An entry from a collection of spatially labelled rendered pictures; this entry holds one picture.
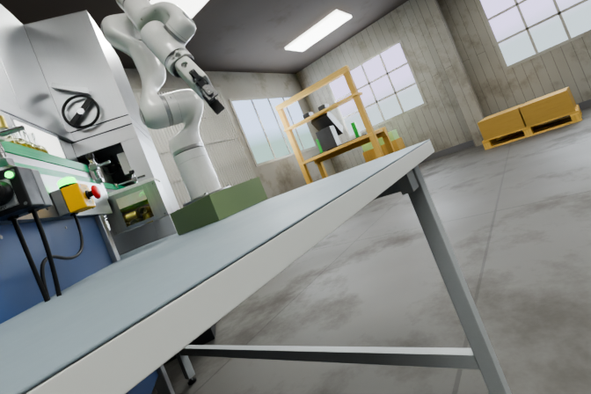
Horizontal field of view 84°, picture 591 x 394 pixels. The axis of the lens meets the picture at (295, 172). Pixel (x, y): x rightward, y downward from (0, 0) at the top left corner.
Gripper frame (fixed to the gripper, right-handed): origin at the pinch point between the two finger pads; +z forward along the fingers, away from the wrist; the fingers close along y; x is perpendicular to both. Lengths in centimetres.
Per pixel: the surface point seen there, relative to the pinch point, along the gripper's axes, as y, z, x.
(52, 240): -4, 5, 54
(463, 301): -2, 83, -13
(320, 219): -50, 46, 6
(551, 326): 31, 122, -38
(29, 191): -27.6, 5.9, 40.6
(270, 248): -56, 45, 13
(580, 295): 38, 127, -56
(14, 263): -20, 12, 54
